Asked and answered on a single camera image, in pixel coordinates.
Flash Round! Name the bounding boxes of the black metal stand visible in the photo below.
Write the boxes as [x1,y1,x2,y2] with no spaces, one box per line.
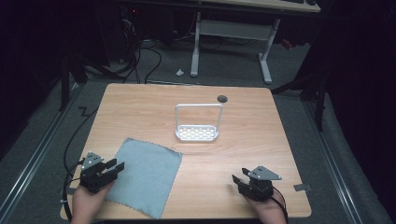
[58,54,90,112]
[270,69,330,133]

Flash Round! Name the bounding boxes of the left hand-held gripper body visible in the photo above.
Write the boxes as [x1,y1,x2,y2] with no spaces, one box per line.
[79,151,120,194]

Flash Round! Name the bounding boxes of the white-legged desk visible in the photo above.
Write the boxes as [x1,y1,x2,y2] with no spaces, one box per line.
[189,0,322,85]

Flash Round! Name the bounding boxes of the metal floor rail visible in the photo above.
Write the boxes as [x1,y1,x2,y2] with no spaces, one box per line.
[0,83,85,218]
[303,101,365,224]

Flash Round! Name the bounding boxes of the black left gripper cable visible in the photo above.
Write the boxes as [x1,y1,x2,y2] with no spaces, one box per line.
[61,157,86,222]

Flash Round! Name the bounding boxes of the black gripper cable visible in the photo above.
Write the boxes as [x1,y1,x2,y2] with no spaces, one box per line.
[61,157,86,222]
[270,185,290,224]

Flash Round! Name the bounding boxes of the dark computer tower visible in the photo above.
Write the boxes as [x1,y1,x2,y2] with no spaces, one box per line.
[102,4,141,64]

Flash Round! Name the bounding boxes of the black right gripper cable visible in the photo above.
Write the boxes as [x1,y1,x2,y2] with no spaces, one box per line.
[270,185,290,224]

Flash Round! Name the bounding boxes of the person's right hand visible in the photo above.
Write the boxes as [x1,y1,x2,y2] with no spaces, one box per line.
[243,189,288,224]

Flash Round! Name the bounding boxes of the grey cloth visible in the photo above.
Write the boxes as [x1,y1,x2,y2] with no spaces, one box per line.
[104,137,184,220]

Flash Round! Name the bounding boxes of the grey tape piece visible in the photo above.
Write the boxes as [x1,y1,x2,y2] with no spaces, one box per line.
[292,183,312,192]

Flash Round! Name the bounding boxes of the black floor cables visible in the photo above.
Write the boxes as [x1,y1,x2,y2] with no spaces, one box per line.
[116,38,163,85]

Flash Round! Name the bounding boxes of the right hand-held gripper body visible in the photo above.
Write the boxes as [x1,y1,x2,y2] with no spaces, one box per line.
[238,165,283,203]

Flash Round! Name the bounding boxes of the black zigzag floor cable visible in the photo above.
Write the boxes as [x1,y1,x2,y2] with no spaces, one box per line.
[63,105,100,173]

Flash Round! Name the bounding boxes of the white metal rack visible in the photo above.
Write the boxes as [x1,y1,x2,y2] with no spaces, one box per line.
[174,103,224,144]

